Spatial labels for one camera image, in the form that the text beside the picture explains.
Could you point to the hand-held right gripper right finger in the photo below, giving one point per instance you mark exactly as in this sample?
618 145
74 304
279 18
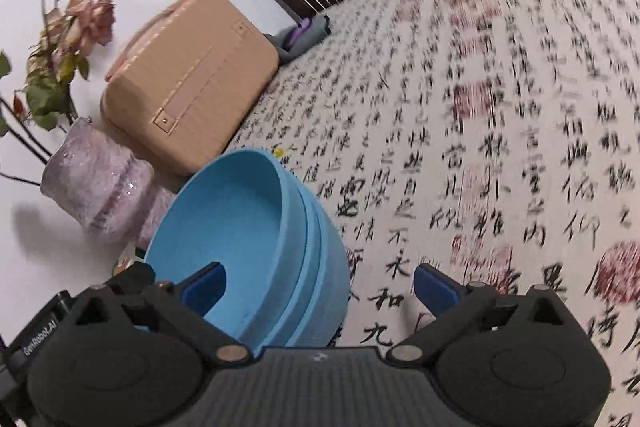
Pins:
435 289

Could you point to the blue bowl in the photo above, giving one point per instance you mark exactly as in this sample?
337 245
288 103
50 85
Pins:
306 267
225 217
332 282

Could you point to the pink suitcase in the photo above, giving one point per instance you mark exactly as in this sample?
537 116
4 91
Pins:
190 82

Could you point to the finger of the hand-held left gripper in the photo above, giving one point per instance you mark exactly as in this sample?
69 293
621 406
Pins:
130 279

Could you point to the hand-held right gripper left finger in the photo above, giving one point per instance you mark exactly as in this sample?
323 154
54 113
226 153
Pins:
205 287

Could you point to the grey purple cloth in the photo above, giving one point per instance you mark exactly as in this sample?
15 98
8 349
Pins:
300 39

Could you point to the pink glitter vase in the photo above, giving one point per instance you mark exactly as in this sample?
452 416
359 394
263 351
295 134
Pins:
95 182

